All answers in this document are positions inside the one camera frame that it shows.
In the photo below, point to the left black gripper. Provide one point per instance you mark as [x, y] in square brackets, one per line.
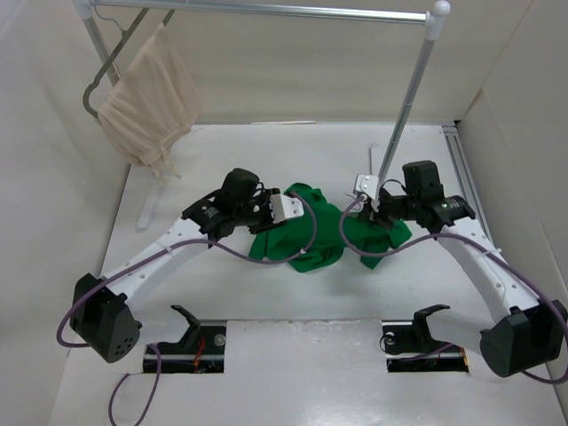
[268, 222]

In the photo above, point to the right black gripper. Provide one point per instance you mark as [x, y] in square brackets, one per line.
[367, 211]

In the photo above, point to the green t shirt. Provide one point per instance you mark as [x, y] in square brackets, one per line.
[325, 247]

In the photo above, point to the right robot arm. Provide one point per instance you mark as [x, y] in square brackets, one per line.
[526, 328]

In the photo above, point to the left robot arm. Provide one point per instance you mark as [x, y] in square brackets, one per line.
[109, 314]

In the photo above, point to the grey hanger with beige garment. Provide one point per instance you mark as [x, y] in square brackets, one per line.
[108, 58]

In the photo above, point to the beige hanging garment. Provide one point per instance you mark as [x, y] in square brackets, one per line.
[155, 103]

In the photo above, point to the metal clothes rack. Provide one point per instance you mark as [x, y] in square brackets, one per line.
[433, 21]

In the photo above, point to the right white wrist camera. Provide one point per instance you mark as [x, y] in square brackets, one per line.
[367, 186]

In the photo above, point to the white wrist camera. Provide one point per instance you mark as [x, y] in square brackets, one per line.
[367, 186]
[284, 208]

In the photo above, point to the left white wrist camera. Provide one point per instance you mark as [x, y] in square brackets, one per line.
[284, 208]

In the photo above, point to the aluminium rail on table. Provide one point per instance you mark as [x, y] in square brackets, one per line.
[463, 174]

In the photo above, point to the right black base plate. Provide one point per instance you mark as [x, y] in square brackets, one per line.
[409, 351]

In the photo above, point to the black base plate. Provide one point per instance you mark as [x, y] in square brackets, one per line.
[206, 356]
[409, 351]

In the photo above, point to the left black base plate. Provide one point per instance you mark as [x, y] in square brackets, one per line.
[206, 356]

